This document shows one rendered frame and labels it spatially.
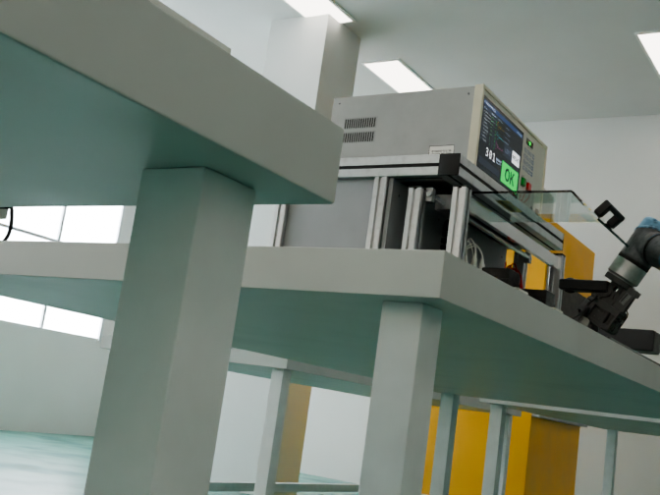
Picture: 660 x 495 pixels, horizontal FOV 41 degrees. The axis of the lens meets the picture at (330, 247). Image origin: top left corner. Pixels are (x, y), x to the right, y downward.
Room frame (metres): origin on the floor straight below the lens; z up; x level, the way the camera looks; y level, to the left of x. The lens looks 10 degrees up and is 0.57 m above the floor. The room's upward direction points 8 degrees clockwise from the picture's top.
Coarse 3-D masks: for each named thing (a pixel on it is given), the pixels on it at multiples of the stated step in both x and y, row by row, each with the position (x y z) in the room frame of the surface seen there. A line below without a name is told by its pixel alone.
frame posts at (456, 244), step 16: (416, 192) 1.78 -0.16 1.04; (464, 192) 1.73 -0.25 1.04; (416, 208) 1.78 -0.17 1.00; (464, 208) 1.73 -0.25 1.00; (416, 224) 1.78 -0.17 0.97; (464, 224) 1.73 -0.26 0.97; (416, 240) 1.79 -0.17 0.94; (448, 240) 1.74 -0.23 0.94; (464, 240) 1.74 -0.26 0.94; (464, 256) 1.75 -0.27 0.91; (560, 256) 2.25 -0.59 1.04; (560, 272) 2.24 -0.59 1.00; (560, 304) 2.26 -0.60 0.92
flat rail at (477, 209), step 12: (480, 204) 1.81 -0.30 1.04; (480, 216) 1.82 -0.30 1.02; (492, 216) 1.87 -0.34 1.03; (492, 228) 1.90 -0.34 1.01; (504, 228) 1.93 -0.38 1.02; (516, 228) 1.99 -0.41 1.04; (516, 240) 1.99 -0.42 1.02; (528, 240) 2.06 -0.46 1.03; (540, 252) 2.13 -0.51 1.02; (552, 264) 2.21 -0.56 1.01
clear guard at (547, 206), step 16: (448, 192) 1.84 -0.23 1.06; (480, 192) 1.80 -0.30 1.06; (496, 192) 1.78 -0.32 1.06; (512, 192) 1.77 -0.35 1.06; (528, 192) 1.75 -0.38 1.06; (544, 192) 1.73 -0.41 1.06; (560, 192) 1.71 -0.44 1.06; (496, 208) 1.91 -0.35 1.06; (512, 208) 1.89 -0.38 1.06; (528, 208) 1.87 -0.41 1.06; (544, 208) 1.85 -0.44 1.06; (560, 208) 1.83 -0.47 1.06; (576, 208) 1.82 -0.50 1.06
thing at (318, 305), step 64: (0, 256) 1.27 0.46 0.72; (64, 256) 1.19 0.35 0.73; (256, 256) 1.02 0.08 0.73; (320, 256) 0.97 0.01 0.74; (384, 256) 0.93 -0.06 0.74; (448, 256) 0.89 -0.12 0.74; (256, 320) 1.42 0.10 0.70; (320, 320) 1.28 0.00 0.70; (448, 320) 1.06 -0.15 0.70; (512, 320) 1.06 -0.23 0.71; (448, 384) 2.57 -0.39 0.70; (512, 384) 2.15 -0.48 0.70; (576, 384) 1.84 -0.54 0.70; (640, 384) 1.61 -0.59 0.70
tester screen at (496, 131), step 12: (492, 108) 1.90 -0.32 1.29; (492, 120) 1.91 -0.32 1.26; (504, 120) 1.96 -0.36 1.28; (480, 132) 1.86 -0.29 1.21; (492, 132) 1.91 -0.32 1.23; (504, 132) 1.97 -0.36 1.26; (516, 132) 2.03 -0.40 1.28; (480, 144) 1.87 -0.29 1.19; (492, 144) 1.92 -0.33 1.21; (516, 144) 2.04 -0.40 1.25; (504, 156) 1.98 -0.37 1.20; (516, 168) 2.05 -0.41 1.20
